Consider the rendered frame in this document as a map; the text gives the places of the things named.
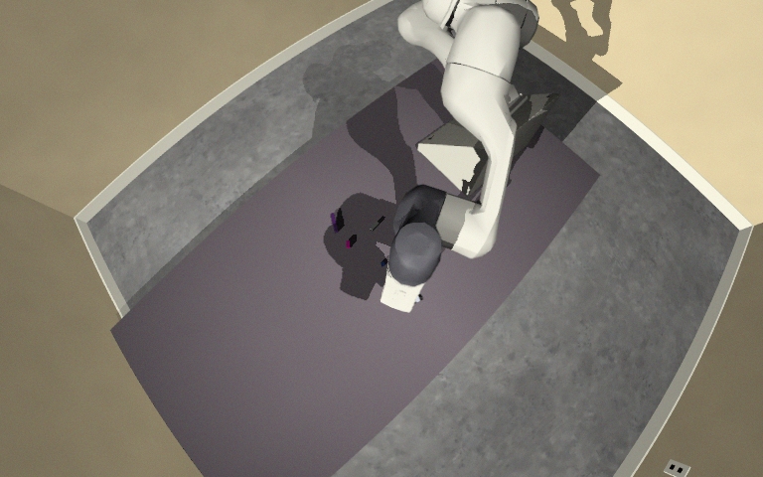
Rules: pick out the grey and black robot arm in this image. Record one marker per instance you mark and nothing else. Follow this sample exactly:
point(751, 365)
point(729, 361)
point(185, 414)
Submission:
point(476, 90)

